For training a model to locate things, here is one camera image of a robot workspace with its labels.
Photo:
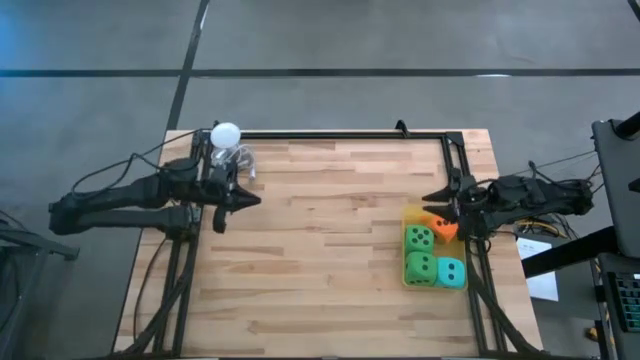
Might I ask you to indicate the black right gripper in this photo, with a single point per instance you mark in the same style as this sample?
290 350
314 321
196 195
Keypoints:
467 205

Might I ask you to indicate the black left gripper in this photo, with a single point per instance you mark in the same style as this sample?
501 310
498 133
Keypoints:
220 187

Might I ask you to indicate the large orange foam die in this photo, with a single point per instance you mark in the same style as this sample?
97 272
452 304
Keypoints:
442 231

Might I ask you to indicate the large green foam die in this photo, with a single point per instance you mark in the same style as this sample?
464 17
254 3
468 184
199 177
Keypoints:
420 269
419 239

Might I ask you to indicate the large teal foam die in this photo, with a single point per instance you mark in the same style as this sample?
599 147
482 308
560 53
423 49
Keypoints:
451 273

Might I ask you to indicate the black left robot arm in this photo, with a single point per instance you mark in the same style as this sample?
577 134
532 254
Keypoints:
125 200

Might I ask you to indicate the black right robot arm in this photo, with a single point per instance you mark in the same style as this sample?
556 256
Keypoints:
530 200

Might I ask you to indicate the yellow translucent plastic tray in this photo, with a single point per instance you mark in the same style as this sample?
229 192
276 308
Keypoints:
411 215

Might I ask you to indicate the white mushroom lamp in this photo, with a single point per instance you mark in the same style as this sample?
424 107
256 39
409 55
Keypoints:
225 135

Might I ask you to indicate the white paper sheet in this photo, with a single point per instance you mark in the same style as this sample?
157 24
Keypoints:
545 289

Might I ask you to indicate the small yellow object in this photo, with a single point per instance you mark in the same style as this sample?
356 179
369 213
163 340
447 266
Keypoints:
592 334

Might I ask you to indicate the black keyboard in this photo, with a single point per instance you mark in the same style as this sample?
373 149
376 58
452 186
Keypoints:
627 302

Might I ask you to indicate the grey metal rack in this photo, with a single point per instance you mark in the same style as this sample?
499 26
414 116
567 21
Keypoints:
30 250

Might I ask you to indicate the black frame clamp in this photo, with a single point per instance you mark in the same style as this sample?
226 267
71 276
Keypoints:
400 127

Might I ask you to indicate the black metal table frame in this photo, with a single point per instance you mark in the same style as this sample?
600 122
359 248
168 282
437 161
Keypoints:
325 135

